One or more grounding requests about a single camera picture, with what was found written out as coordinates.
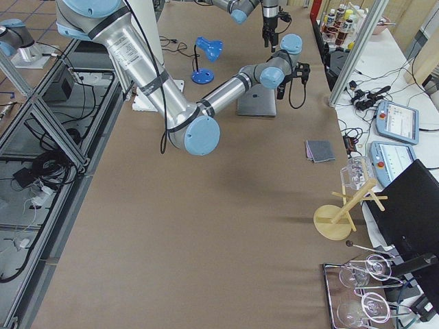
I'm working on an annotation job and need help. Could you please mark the clear glass mug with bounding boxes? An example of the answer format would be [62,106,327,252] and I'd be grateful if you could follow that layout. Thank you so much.
[340,156,377,191]

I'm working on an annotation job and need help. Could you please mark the black power adapter floor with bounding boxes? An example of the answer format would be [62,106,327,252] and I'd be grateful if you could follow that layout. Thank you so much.
[12,167,35,188]

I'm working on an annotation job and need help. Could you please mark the grey folded cloth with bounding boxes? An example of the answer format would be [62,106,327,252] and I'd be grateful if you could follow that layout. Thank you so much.
[305,140,335,163]

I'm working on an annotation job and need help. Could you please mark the teach pendant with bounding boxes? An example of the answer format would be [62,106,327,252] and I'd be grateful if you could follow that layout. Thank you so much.
[375,101,420,145]
[369,141,416,187]

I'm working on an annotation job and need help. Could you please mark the blue desk lamp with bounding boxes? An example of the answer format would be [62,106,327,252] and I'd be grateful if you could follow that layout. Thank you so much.
[191,36,224,85]

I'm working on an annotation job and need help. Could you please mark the upper wine glass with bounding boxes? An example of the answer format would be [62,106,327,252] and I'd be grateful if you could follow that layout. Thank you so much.
[339,254,392,288]

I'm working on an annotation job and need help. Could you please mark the bottles and spools group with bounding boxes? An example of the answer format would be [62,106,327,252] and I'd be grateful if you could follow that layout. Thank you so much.
[318,1,368,52]

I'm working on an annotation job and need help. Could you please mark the black box under table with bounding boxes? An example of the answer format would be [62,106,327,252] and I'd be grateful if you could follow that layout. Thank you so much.
[43,67,75,102]

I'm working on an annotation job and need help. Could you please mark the upper teach pendant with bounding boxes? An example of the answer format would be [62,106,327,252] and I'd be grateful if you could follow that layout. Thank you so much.
[375,101,420,145]

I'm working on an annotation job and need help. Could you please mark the lower wine glass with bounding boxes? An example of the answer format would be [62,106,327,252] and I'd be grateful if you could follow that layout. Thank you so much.
[336,292,390,328]

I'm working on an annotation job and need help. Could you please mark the black monitor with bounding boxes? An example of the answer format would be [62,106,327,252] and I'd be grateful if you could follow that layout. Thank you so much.
[366,160,438,310]

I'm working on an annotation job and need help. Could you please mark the wooden mug tree stand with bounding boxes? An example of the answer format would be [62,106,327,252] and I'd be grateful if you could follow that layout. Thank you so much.
[313,178,388,241]

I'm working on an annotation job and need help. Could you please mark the aluminium frame post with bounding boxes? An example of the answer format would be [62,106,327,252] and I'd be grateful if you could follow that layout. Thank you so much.
[328,0,389,108]

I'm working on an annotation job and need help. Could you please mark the black lamp power cable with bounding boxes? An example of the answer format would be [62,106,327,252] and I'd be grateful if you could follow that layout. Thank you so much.
[159,34,195,66]

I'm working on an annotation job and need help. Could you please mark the wine glass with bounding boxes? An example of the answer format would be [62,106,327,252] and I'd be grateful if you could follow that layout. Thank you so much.
[336,292,390,328]
[339,254,392,288]

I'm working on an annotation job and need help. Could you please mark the silver laptop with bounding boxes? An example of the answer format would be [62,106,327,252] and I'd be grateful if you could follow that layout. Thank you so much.
[237,84,276,118]

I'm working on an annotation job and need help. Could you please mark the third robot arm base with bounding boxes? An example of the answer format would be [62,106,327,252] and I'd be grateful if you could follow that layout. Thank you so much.
[1,19,49,69]

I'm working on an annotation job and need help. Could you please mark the metal wire glass rack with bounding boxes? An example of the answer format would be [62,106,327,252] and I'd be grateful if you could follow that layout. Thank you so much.
[322,252,420,328]

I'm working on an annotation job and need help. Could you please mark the lower teach pendant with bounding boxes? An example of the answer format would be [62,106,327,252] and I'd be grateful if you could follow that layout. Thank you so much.
[369,141,416,187]

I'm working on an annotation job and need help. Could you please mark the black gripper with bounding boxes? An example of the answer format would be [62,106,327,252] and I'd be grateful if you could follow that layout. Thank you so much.
[262,14,290,52]
[276,62,310,100]

